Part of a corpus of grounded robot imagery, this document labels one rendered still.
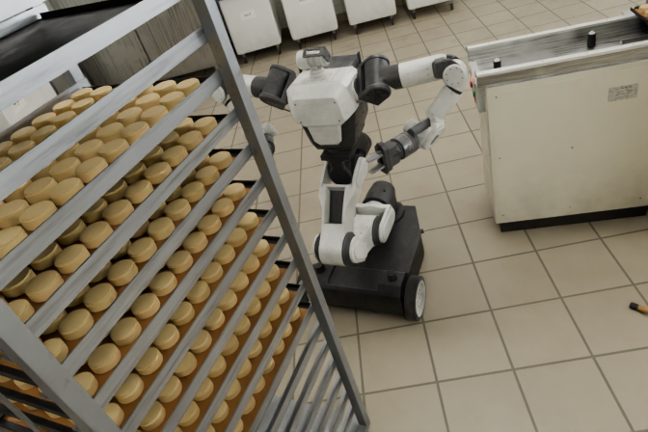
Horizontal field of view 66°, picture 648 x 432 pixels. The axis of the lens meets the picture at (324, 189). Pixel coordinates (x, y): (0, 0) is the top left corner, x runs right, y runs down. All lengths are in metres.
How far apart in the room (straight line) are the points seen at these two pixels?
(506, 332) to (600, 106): 1.02
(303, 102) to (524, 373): 1.35
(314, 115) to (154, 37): 3.91
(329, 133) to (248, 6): 3.81
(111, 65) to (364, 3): 2.77
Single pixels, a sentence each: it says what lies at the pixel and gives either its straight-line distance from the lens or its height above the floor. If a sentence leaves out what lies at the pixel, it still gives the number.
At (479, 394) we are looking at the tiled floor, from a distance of 2.15.
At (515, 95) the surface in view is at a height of 0.78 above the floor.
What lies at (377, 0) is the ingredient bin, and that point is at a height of 0.32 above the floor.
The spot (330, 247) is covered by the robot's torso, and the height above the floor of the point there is 0.50.
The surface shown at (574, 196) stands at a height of 0.20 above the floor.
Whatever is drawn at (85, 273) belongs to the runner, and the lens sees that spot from 0.83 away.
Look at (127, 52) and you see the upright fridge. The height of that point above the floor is 0.53.
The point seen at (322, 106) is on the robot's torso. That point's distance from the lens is 1.89.
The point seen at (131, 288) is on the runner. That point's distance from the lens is 0.90.
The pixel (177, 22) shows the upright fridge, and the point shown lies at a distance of 5.57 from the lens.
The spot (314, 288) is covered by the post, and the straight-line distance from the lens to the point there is 1.39.
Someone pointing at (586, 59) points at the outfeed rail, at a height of 0.88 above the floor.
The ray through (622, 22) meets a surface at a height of 0.88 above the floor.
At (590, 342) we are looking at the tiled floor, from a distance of 2.31.
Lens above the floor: 1.84
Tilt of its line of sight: 34 degrees down
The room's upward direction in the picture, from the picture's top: 17 degrees counter-clockwise
